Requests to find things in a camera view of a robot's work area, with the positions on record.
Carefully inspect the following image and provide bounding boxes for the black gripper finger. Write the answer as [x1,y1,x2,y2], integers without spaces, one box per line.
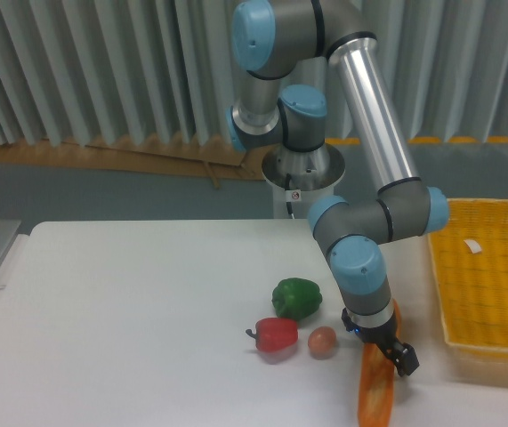
[388,341,420,377]

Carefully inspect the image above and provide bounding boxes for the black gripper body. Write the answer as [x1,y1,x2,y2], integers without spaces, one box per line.
[342,308,402,359]

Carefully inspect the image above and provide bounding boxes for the orange baguette bread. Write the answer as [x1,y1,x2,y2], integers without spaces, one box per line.
[356,300,403,427]

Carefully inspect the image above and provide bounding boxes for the brown egg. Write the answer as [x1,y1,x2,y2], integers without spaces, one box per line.
[308,326,337,357]

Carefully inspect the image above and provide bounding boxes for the green bell pepper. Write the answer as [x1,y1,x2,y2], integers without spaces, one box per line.
[271,278,323,321]

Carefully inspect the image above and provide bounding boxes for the red bell pepper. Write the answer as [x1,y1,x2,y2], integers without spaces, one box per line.
[246,318,298,353]

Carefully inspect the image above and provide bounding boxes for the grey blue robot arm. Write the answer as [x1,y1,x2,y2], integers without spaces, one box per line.
[226,1,449,375]

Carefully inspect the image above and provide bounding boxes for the yellow woven basket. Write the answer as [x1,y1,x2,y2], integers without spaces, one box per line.
[429,198,508,359]

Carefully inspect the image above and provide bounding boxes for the white paper label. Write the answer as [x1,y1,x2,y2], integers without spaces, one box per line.
[464,239,482,254]

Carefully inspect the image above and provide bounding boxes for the brown cardboard sheet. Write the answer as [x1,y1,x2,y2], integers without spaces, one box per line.
[0,133,271,189]

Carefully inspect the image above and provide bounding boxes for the grey pleated curtain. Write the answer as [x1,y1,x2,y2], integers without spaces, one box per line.
[0,1,508,145]

